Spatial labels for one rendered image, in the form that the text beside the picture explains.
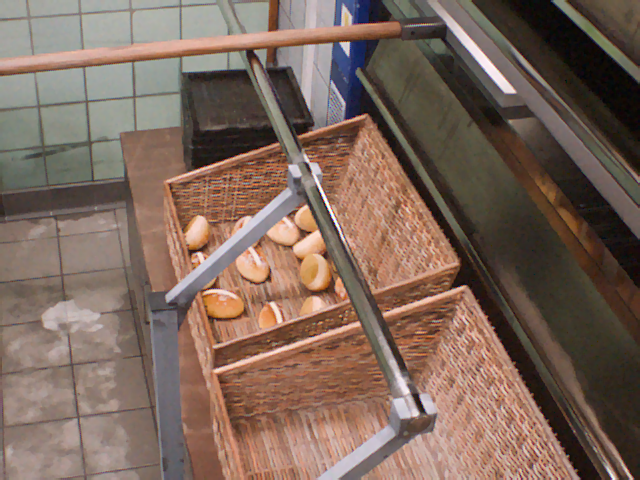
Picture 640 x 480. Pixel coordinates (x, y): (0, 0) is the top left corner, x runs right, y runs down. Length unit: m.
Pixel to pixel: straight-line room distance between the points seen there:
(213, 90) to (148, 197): 0.31
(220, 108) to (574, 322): 1.17
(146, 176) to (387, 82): 0.70
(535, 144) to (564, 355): 0.34
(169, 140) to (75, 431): 0.81
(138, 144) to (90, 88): 0.58
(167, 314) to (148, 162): 1.04
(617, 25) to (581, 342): 0.48
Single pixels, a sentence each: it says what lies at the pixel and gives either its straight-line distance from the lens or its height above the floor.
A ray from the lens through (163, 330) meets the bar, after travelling 1.57.
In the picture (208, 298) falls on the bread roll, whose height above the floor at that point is 0.64.
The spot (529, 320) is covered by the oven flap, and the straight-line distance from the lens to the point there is 1.59.
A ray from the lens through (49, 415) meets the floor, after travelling 2.70.
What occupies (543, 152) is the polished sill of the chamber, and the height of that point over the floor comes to 1.18.
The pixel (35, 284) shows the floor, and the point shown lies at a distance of 3.10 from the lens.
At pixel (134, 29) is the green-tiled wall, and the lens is 3.08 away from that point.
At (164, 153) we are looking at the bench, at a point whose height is 0.58.
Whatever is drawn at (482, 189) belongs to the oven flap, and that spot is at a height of 1.01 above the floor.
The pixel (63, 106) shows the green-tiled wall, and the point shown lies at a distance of 3.18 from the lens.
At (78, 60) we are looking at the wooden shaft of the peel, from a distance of 1.73.
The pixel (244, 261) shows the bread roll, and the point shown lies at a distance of 2.13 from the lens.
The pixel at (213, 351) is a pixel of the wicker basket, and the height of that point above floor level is 0.73.
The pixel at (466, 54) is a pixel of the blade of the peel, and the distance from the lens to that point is 1.79.
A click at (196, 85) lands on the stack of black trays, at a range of 2.48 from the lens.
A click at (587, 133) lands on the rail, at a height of 1.43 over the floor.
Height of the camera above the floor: 1.98
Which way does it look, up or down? 38 degrees down
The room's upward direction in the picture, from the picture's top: 4 degrees clockwise
